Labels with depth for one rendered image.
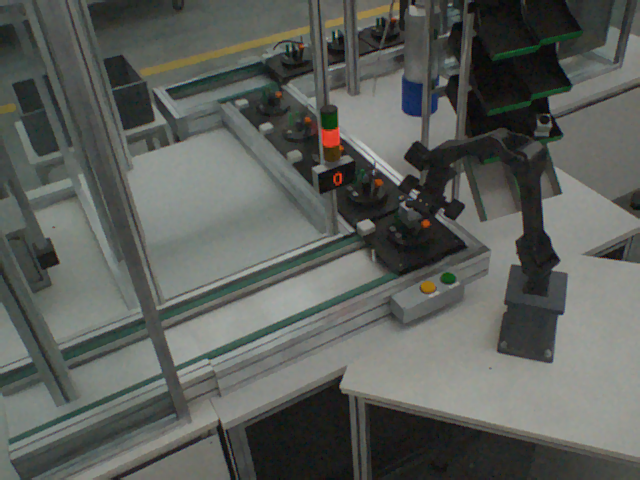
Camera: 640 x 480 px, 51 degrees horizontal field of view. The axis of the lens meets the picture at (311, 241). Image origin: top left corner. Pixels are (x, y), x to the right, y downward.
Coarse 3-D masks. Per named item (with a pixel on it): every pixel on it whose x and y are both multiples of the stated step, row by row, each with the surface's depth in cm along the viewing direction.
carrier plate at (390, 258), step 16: (384, 224) 211; (432, 224) 209; (368, 240) 206; (384, 240) 205; (432, 240) 203; (448, 240) 203; (384, 256) 199; (400, 256) 199; (416, 256) 198; (432, 256) 198; (400, 272) 195
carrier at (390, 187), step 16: (368, 176) 232; (384, 176) 232; (336, 192) 227; (352, 192) 221; (368, 192) 222; (384, 192) 221; (400, 192) 224; (352, 208) 219; (368, 208) 218; (384, 208) 218; (352, 224) 213
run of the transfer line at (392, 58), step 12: (372, 24) 338; (336, 36) 330; (396, 48) 313; (360, 60) 306; (372, 60) 309; (384, 60) 312; (396, 60) 315; (336, 72) 303; (360, 72) 309; (372, 72) 313; (384, 72) 316; (336, 84) 307
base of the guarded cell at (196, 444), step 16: (208, 400) 177; (192, 416) 174; (208, 416) 173; (176, 432) 170; (192, 432) 170; (208, 432) 177; (144, 448) 167; (160, 448) 168; (176, 448) 173; (192, 448) 174; (208, 448) 177; (112, 464) 164; (128, 464) 166; (144, 464) 170; (160, 464) 172; (176, 464) 175; (192, 464) 178; (208, 464) 181; (224, 464) 185
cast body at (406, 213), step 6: (402, 204) 199; (408, 204) 198; (402, 210) 200; (408, 210) 197; (402, 216) 201; (408, 216) 198; (414, 216) 199; (420, 216) 199; (408, 222) 199; (414, 222) 199
